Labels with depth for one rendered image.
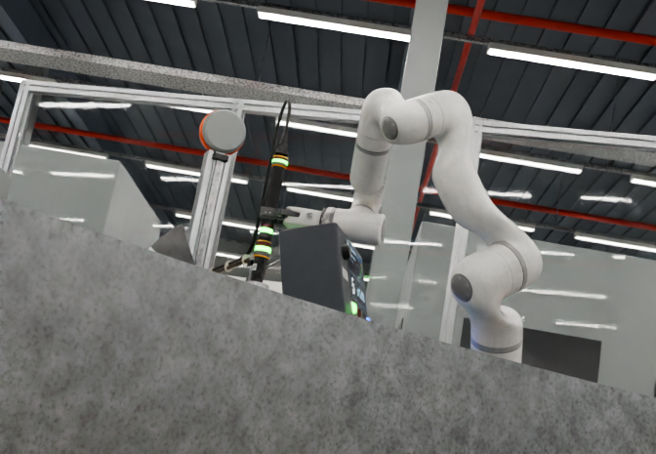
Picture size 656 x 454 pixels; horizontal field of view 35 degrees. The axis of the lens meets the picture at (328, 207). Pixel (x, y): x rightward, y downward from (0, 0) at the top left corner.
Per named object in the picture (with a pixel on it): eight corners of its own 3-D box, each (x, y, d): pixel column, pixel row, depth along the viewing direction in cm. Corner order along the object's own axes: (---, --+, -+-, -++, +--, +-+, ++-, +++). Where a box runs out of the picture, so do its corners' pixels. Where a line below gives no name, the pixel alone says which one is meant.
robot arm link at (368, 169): (367, 115, 264) (349, 210, 282) (351, 146, 251) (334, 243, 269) (400, 125, 263) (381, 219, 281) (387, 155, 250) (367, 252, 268)
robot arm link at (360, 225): (340, 200, 273) (331, 219, 266) (389, 206, 270) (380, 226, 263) (341, 227, 278) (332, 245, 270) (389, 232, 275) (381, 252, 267)
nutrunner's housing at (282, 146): (244, 296, 271) (276, 134, 283) (258, 299, 273) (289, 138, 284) (249, 295, 268) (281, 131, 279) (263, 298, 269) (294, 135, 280)
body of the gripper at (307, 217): (321, 231, 266) (280, 226, 269) (329, 241, 276) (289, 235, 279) (326, 204, 268) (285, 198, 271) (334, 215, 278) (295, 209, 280)
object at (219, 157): (174, 334, 331) (212, 153, 346) (188, 337, 332) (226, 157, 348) (176, 333, 328) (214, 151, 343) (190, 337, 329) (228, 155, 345)
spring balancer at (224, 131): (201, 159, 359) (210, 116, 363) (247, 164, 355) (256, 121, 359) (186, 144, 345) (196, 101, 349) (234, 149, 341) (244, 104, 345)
